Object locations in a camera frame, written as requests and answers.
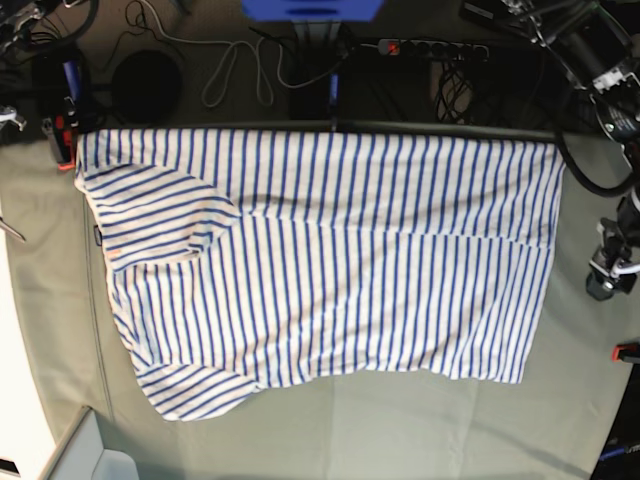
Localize white cable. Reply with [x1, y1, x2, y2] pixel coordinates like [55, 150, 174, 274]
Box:
[124, 0, 346, 107]

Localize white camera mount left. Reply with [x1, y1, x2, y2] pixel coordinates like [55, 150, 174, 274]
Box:
[590, 259, 639, 294]

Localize green table cloth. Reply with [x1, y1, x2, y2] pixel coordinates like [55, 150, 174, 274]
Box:
[1, 142, 639, 479]

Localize red black clamp right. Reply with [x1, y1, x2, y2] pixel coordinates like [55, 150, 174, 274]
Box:
[612, 342, 640, 365]

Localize red black clamp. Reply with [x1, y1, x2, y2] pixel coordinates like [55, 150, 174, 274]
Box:
[612, 342, 640, 365]
[42, 115, 78, 172]
[327, 73, 339, 132]

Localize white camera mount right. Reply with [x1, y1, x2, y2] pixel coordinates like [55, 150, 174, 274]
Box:
[0, 105, 27, 131]

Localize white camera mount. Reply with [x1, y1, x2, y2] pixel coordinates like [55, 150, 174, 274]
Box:
[0, 105, 27, 131]
[590, 259, 639, 294]

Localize blue white striped t-shirt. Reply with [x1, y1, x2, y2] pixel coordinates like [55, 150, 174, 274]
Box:
[75, 129, 564, 421]

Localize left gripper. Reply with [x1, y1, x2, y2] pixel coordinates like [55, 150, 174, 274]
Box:
[585, 197, 639, 300]

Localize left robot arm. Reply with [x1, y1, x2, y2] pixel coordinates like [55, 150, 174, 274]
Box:
[506, 1, 639, 301]

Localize red black clamp centre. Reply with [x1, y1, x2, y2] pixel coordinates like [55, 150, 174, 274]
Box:
[327, 73, 339, 132]

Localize red black clamp left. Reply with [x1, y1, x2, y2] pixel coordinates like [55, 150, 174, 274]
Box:
[42, 115, 78, 172]

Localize white power strip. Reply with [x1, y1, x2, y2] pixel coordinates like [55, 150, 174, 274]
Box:
[377, 39, 490, 62]

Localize round black stool base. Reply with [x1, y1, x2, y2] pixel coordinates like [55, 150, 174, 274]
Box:
[111, 50, 183, 124]

